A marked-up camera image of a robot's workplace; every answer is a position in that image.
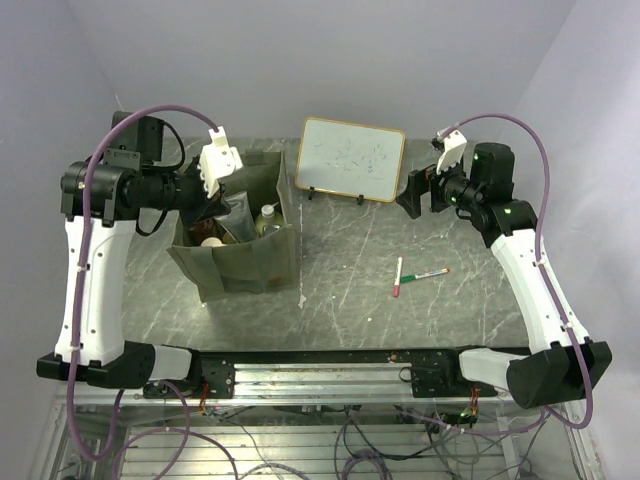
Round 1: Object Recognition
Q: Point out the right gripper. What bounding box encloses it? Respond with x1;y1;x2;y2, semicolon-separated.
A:
396;149;483;218

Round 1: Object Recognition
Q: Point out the green bottle beige pump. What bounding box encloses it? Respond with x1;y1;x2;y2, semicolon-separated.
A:
201;237;224;247

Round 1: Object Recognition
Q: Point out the yellow-green lotion bottle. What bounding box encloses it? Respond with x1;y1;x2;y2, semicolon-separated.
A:
255;204;284;237

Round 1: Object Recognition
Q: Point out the orange bottle pink cap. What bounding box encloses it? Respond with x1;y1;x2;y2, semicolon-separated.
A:
188;219;218;246

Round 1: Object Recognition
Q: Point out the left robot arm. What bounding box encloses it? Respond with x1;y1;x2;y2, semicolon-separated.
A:
36;105;242;397

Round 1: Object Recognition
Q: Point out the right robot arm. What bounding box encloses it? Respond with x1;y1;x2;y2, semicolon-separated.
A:
396;141;612;408

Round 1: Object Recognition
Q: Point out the green canvas bag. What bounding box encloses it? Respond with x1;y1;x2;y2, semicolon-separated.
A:
167;150;299;303

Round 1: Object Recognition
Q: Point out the small whiteboard with stand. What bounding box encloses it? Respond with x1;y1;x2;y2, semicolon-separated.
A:
295;117;406;203

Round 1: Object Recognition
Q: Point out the green whiteboard marker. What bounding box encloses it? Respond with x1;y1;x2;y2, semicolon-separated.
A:
400;268;450;284

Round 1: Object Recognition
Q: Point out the pink whiteboard marker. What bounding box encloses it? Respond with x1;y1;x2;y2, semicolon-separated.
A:
392;256;404;298

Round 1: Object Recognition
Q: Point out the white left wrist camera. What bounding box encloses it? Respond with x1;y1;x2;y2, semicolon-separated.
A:
196;126;243;198

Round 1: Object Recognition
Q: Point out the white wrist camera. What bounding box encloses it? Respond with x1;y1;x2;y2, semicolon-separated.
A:
435;129;467;175
196;126;243;198

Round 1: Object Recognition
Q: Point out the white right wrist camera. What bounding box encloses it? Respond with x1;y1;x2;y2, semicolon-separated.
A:
435;129;467;175

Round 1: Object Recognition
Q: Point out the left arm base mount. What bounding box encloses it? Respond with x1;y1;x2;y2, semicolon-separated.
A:
142;359;236;400

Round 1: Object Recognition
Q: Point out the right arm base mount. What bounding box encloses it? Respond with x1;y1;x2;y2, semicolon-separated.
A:
410;349;469;398

